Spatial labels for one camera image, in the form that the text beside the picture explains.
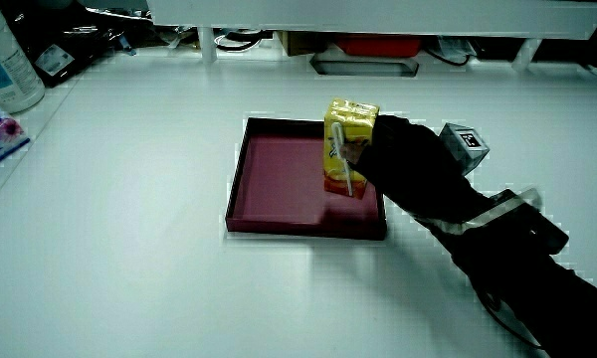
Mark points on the person's right hand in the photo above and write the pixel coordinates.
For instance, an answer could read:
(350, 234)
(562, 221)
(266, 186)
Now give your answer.
(413, 169)

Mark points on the yellow ice redtea carton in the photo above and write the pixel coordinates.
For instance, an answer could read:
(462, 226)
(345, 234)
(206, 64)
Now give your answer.
(350, 130)

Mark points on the person's right forearm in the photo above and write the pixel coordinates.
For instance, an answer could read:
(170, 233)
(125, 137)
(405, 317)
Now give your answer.
(537, 278)

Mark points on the red box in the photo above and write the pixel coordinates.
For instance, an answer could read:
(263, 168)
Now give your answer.
(378, 46)

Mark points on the dark red tray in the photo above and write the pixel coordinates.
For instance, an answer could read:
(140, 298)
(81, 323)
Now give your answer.
(278, 184)

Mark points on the white raised shelf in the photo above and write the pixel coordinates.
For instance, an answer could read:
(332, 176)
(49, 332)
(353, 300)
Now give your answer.
(378, 17)

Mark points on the brown cardboard box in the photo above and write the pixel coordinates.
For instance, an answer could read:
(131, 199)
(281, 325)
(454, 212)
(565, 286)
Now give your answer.
(301, 43)

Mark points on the black plastic bag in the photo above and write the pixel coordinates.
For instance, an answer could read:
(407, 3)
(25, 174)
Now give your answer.
(59, 40)

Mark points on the white plastic bottle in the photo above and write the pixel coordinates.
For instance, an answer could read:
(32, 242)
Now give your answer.
(2, 64)

